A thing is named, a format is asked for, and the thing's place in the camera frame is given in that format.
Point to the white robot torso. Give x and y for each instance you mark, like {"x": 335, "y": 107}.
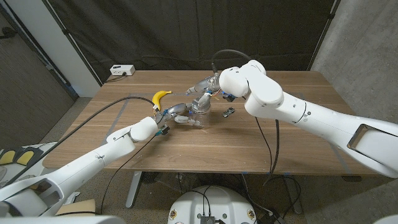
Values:
{"x": 214, "y": 202}

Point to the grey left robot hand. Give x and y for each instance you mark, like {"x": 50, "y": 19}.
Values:
{"x": 177, "y": 109}

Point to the brown cardboard box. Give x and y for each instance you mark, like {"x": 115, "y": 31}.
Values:
{"x": 77, "y": 208}

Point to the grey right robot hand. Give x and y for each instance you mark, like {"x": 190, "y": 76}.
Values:
{"x": 206, "y": 84}

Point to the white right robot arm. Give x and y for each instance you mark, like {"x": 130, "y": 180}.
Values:
{"x": 295, "y": 109}

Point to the small black toy car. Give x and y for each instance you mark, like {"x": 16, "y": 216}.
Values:
{"x": 228, "y": 112}

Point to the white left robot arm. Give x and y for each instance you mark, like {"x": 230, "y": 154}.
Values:
{"x": 93, "y": 158}

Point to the clear plastic jar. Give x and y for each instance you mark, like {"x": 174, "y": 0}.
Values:
{"x": 203, "y": 118}

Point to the yellow toy banana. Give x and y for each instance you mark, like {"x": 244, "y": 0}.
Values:
{"x": 158, "y": 98}

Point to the white power outlet box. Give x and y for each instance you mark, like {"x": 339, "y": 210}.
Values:
{"x": 122, "y": 69}

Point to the silver metal jar lid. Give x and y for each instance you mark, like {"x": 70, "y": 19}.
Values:
{"x": 203, "y": 109}

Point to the black backdrop stand pole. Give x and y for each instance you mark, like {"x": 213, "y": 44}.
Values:
{"x": 73, "y": 43}
{"x": 323, "y": 34}

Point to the black door hook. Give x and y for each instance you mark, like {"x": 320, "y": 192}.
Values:
{"x": 7, "y": 32}

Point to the grey metal table leg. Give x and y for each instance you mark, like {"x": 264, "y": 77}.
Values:
{"x": 133, "y": 189}

